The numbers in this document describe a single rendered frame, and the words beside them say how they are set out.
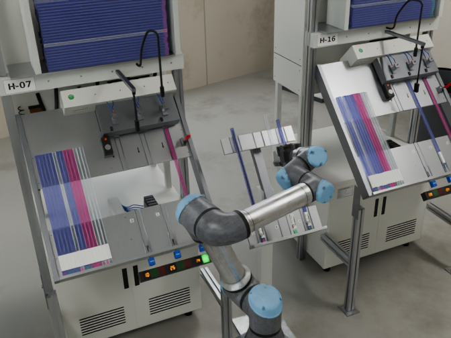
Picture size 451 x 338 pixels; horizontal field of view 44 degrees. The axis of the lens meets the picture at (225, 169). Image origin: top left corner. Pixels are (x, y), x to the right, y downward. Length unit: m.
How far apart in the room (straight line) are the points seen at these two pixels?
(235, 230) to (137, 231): 0.72
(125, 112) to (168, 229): 0.53
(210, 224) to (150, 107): 0.90
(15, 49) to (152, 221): 0.92
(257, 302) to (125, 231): 0.66
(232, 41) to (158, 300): 4.04
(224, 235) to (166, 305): 1.28
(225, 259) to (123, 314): 1.05
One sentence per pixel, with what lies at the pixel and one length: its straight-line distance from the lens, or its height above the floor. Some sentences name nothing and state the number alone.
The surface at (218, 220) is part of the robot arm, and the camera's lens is 1.68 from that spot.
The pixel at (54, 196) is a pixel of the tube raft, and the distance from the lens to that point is 2.32.
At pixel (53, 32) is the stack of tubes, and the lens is 2.32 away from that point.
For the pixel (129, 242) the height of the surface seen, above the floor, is 0.77.
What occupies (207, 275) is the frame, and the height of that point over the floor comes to 0.32.
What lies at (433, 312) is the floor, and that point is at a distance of 3.23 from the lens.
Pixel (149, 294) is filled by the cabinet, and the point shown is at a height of 0.25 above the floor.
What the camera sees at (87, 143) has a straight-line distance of 2.41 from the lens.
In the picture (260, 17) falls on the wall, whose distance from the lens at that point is 6.56.
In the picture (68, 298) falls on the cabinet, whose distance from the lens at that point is 2.71.
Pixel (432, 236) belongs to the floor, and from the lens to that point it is 3.81.
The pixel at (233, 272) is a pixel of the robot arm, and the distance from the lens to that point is 1.96.
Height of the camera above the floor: 2.07
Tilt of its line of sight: 28 degrees down
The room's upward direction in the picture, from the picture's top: 1 degrees counter-clockwise
